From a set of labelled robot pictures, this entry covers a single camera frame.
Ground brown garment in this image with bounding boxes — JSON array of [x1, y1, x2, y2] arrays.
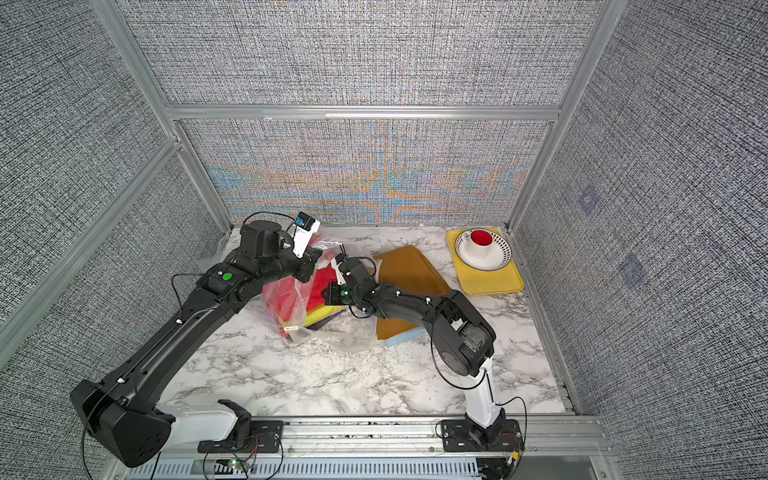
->
[[374, 245, 452, 342]]

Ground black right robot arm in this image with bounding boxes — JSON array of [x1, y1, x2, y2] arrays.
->
[[323, 253, 506, 441]]

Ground clear plastic vacuum bag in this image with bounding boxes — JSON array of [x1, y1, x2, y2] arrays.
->
[[226, 229, 381, 353]]

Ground yellow garment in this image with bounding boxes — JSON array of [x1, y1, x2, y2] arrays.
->
[[303, 305, 345, 329]]

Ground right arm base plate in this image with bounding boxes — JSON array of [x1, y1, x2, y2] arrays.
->
[[436, 418, 525, 453]]

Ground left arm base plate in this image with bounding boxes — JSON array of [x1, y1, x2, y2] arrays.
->
[[197, 420, 285, 454]]

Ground white cup red inside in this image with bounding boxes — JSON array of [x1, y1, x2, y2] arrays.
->
[[457, 229, 494, 264]]

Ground aluminium front rail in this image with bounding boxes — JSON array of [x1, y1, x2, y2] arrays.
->
[[107, 415, 613, 460]]

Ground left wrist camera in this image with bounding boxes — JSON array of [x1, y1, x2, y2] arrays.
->
[[292, 212, 320, 258]]

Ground yellow plastic tray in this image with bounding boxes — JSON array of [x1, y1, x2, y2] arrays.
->
[[445, 227, 524, 296]]

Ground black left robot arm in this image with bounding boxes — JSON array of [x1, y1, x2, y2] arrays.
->
[[70, 212, 322, 468]]

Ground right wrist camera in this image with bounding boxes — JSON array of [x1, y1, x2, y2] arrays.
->
[[331, 252, 348, 285]]

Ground light blue trousers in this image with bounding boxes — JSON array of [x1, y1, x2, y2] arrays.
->
[[385, 327, 426, 348]]

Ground red garment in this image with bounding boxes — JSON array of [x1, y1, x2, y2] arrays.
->
[[262, 265, 336, 338]]

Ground white patterned saucer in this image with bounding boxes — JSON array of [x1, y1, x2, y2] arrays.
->
[[454, 228, 512, 272]]

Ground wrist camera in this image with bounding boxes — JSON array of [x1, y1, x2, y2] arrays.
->
[[292, 212, 320, 258], [331, 252, 348, 285]]

